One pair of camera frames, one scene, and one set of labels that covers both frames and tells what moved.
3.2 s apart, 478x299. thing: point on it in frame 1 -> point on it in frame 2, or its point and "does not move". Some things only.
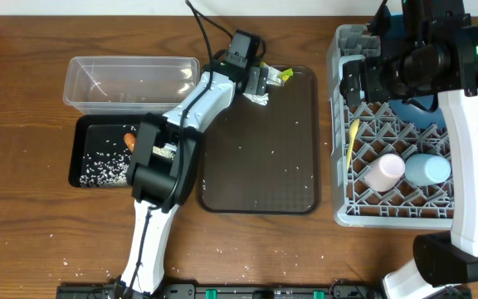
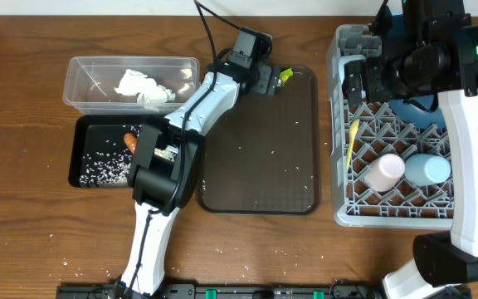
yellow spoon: (353, 133) does not move
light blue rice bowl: (348, 58) does not move
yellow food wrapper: (275, 76) does not move
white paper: (259, 99) -> (134, 83)
